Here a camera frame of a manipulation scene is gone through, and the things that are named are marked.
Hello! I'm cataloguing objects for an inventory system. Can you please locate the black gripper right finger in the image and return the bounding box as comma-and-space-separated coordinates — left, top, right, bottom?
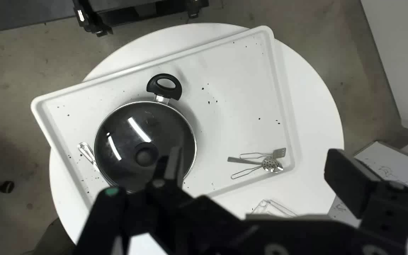
324, 149, 408, 255

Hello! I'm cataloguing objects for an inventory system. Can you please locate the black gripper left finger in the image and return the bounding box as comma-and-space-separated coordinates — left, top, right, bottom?
75, 148, 199, 255

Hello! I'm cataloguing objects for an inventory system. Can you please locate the glass lid with black knob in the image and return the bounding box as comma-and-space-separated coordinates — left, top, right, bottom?
92, 101, 196, 189

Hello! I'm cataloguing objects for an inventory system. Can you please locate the metal utensil left of pot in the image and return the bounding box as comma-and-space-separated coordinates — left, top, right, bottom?
77, 143, 96, 167

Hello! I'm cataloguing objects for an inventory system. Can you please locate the white paper sheet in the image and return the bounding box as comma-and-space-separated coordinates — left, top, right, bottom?
328, 142, 408, 252

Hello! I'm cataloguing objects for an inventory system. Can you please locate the round white table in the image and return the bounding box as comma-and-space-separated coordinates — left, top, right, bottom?
49, 23, 344, 240

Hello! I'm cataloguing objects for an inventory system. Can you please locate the white plastic tray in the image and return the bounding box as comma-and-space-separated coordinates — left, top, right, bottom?
31, 26, 300, 204

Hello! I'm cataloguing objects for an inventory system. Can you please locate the white cabinet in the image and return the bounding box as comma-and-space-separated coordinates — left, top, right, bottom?
358, 0, 408, 165

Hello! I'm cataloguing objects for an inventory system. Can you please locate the black equipment base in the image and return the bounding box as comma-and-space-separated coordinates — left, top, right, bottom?
70, 0, 209, 37

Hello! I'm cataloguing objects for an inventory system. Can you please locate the black pot with handle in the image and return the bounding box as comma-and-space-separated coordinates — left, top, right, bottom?
92, 73, 198, 190

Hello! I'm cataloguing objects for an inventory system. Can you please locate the wire utensil on table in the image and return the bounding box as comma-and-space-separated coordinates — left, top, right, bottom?
252, 200, 294, 217

